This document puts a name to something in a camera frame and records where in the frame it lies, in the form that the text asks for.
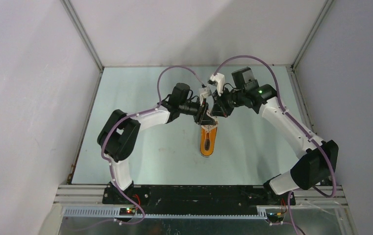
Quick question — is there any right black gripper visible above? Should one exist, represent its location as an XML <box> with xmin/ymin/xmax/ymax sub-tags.
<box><xmin>210</xmin><ymin>86</ymin><xmax>246</xmax><ymax>118</ymax></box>

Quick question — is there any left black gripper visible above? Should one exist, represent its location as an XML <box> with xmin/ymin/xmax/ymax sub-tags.
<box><xmin>179</xmin><ymin>97</ymin><xmax>216</xmax><ymax>126</ymax></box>

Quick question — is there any orange canvas sneaker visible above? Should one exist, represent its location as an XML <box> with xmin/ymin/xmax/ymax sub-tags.
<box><xmin>199</xmin><ymin>111</ymin><xmax>219</xmax><ymax>158</ymax></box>

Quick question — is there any white shoelace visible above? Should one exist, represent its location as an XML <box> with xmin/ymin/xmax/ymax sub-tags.
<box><xmin>203</xmin><ymin>111</ymin><xmax>219</xmax><ymax>133</ymax></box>

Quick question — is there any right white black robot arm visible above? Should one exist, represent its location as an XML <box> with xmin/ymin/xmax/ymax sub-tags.
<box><xmin>208</xmin><ymin>67</ymin><xmax>339</xmax><ymax>205</ymax></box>

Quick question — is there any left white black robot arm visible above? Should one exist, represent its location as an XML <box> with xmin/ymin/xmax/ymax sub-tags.
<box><xmin>97</xmin><ymin>83</ymin><xmax>218</xmax><ymax>204</ymax></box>

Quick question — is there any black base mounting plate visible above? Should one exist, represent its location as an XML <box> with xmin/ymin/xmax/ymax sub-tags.
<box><xmin>102</xmin><ymin>183</ymin><xmax>296</xmax><ymax>216</ymax></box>

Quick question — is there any right controller board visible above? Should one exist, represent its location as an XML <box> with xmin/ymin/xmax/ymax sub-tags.
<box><xmin>267</xmin><ymin>212</ymin><xmax>287</xmax><ymax>224</ymax></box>

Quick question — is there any controller board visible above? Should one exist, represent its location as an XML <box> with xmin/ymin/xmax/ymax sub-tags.
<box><xmin>119</xmin><ymin>207</ymin><xmax>137</xmax><ymax>216</ymax></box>
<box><xmin>267</xmin><ymin>212</ymin><xmax>287</xmax><ymax>224</ymax></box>

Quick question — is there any left controller board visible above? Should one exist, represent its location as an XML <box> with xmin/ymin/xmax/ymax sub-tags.
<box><xmin>119</xmin><ymin>207</ymin><xmax>137</xmax><ymax>216</ymax></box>

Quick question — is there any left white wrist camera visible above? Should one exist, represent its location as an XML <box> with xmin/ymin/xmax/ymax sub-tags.
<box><xmin>199</xmin><ymin>86</ymin><xmax>212</xmax><ymax>105</ymax></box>

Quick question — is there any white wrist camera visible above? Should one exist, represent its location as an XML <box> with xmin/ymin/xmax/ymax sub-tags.
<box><xmin>208</xmin><ymin>73</ymin><xmax>225</xmax><ymax>96</ymax></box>
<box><xmin>199</xmin><ymin>86</ymin><xmax>212</xmax><ymax>105</ymax></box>

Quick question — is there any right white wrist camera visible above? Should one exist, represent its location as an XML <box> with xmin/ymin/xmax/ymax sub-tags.
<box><xmin>208</xmin><ymin>73</ymin><xmax>225</xmax><ymax>96</ymax></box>

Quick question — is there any grey slotted cable duct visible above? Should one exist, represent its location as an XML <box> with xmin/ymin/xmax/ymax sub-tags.
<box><xmin>63</xmin><ymin>207</ymin><xmax>268</xmax><ymax>220</ymax></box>

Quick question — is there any aluminium frame rail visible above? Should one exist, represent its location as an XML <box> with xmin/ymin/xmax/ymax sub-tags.
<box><xmin>53</xmin><ymin>185</ymin><xmax>348</xmax><ymax>208</ymax></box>

